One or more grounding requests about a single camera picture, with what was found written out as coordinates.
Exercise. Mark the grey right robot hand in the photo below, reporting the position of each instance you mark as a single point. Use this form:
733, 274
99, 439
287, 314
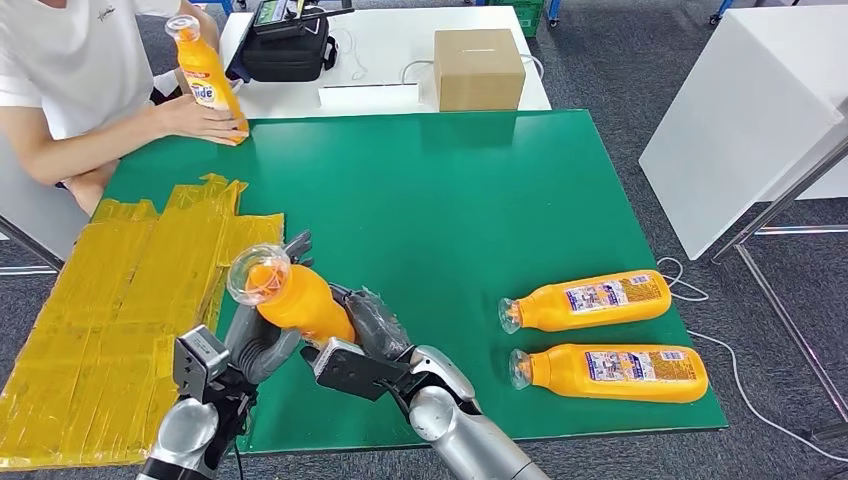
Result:
374, 324

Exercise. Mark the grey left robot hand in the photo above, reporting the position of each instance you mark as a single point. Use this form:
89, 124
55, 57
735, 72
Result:
255, 351

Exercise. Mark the person's right hand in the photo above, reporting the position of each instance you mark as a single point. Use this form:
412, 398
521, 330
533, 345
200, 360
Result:
192, 120

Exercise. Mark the orange detergent bottle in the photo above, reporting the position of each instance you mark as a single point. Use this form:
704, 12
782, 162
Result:
550, 311
205, 73
305, 305
570, 378

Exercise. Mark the dark blue case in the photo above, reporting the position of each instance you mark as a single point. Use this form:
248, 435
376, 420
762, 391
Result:
238, 69

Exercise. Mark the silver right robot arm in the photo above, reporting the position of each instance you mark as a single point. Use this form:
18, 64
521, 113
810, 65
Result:
464, 444

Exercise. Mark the black carry bag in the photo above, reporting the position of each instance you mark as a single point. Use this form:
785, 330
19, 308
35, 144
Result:
285, 60

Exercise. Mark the green table mat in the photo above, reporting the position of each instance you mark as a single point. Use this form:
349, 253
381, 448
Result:
397, 199

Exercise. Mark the person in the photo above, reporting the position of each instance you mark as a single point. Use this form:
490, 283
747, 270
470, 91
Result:
73, 66

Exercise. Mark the black remote controller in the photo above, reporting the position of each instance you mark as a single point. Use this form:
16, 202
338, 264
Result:
278, 12

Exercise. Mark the yellow taped cardboard sheet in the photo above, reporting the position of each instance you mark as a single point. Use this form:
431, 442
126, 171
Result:
99, 331

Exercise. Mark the white power strip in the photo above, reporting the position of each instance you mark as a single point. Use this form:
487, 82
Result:
368, 96

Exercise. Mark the white side table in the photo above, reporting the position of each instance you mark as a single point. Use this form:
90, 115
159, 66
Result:
26, 212
742, 119

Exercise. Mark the metal table leg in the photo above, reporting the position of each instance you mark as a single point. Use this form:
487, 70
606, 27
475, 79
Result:
30, 244

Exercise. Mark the brown cardboard box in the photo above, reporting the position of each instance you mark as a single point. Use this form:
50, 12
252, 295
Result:
477, 73

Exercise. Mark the green plastic crate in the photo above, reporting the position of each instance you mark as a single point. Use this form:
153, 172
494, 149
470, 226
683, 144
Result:
526, 16

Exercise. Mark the blue cart leg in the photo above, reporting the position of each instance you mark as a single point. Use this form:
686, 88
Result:
722, 10
554, 10

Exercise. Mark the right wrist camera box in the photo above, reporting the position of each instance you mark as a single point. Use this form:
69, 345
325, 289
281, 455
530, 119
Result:
344, 371

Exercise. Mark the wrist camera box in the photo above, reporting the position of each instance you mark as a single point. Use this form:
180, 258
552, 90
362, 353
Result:
344, 371
199, 358

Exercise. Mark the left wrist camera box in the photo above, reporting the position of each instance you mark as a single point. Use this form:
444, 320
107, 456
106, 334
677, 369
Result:
199, 358

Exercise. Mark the blue cart frame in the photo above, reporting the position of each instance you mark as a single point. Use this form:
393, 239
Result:
215, 5

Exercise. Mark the metal stand frame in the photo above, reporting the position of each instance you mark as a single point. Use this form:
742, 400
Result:
782, 316

